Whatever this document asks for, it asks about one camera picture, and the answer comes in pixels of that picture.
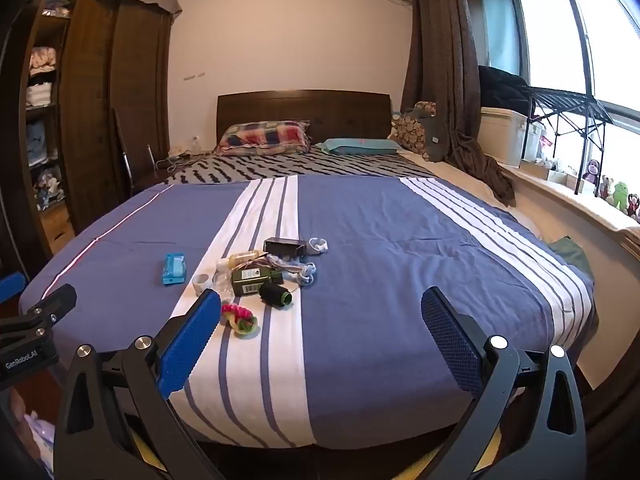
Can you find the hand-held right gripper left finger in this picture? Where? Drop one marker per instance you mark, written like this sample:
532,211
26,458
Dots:
192,345

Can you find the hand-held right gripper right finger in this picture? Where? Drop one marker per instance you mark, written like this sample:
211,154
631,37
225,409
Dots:
450,345

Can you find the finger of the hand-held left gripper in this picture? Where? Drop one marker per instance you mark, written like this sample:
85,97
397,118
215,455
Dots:
52,302
11,287

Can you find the blue tissue packet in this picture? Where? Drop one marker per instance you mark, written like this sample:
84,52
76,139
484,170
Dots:
175,269

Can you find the yellow liquid bottle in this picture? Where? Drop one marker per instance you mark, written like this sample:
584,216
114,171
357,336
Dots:
240,260

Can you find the brown striped ribbon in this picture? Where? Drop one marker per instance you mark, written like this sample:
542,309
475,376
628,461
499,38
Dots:
255,260

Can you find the pink green scrunchie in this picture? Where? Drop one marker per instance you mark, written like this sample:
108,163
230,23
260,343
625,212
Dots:
245,321

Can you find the small white cup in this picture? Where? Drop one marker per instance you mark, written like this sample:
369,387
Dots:
201,285

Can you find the dark green box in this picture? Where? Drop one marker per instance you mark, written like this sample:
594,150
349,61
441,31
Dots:
252,280

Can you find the black cylindrical container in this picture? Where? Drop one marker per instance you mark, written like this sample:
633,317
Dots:
274,294

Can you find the blue white striped blanket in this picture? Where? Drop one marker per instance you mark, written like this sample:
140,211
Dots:
375,260

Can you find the black box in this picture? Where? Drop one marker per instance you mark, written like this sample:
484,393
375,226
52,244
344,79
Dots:
285,247

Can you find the blue folded clothes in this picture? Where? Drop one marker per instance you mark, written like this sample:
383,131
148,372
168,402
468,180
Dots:
38,142

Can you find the green cloth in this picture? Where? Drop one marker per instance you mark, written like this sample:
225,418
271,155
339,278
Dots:
570,255

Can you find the folding chair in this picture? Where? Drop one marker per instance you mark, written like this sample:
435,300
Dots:
122,155

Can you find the white folded clothes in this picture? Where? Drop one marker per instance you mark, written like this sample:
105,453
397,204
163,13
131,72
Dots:
40,94

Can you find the dark wooden wardrobe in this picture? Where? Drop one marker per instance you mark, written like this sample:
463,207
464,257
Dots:
100,110

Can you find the grey plush toy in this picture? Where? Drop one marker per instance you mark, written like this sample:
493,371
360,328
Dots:
436,145

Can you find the grey zebra patterned sheet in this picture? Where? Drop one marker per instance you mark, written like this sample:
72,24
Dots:
300,165

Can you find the white storage box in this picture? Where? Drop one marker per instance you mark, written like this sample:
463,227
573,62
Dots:
502,135

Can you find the teal pillow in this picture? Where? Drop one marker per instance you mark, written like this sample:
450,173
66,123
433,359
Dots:
357,146

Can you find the plaid pillow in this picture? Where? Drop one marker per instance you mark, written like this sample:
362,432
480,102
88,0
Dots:
265,136

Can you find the patterned brown bag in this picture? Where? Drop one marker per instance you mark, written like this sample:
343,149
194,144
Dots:
407,127

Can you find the brown monkey plush toy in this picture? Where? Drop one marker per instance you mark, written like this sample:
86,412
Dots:
593,171

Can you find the green frog plush toy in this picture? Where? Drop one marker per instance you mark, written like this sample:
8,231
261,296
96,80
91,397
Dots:
621,195

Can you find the pink folded clothes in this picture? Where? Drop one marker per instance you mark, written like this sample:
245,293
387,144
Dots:
44,58

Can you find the black jacket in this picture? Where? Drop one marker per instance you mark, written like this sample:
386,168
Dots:
502,87

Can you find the dark wooden headboard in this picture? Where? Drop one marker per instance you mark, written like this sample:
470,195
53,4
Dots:
325,110

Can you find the black metal rack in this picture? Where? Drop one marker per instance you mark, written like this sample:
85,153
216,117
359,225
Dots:
570,102

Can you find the brown curtain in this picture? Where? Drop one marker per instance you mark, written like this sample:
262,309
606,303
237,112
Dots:
440,60

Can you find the teal window blind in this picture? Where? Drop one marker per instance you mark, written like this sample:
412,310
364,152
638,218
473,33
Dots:
497,25

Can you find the window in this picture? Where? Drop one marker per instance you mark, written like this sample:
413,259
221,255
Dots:
605,35

